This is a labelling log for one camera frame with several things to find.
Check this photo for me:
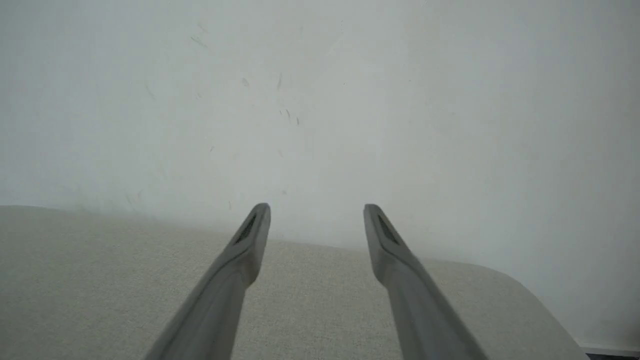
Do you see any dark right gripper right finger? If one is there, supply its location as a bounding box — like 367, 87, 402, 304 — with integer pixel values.
363, 203, 489, 360

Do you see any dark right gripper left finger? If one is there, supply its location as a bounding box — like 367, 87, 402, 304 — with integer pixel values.
144, 202, 272, 360

